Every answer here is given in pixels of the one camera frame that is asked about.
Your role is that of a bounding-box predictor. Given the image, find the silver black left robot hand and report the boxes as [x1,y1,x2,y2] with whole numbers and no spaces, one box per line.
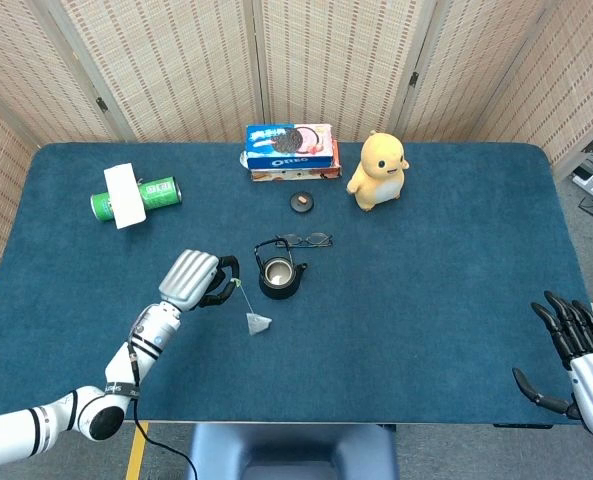
[158,249,241,312]

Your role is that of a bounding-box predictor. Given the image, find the pyramid tea bag with string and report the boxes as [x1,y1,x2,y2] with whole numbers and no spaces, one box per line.
[228,278,273,338]

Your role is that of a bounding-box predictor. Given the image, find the black cast iron teapot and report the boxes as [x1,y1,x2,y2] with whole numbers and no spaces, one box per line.
[253,238,309,301]

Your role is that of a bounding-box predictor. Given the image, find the black teapot lid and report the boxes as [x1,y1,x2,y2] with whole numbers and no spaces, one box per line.
[289,191,317,214]

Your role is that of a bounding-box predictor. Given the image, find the green soda can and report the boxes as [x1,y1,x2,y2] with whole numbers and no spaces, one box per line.
[90,176,183,223]

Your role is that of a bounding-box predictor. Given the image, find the orange white snack box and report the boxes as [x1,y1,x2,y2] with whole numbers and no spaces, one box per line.
[249,139,343,183]

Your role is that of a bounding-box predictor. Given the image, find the blue Oreo cookie box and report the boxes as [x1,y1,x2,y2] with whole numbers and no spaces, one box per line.
[239,123,336,170]

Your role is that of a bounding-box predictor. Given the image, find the blue table cloth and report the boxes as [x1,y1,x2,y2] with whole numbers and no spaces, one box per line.
[0,142,593,426]

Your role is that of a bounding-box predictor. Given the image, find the blue robot torso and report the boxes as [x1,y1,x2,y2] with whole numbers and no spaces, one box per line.
[185,423,400,480]

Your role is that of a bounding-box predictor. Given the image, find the white power strip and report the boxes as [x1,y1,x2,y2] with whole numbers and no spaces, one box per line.
[570,164,593,201]

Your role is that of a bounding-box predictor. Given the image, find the yellow plush toy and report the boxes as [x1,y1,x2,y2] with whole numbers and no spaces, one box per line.
[346,130,411,213]

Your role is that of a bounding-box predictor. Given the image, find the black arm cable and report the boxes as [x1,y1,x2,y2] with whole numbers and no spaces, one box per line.
[127,339,200,480]

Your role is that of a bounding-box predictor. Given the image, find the black frame eyeglasses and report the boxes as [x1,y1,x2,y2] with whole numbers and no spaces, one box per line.
[274,232,334,249]

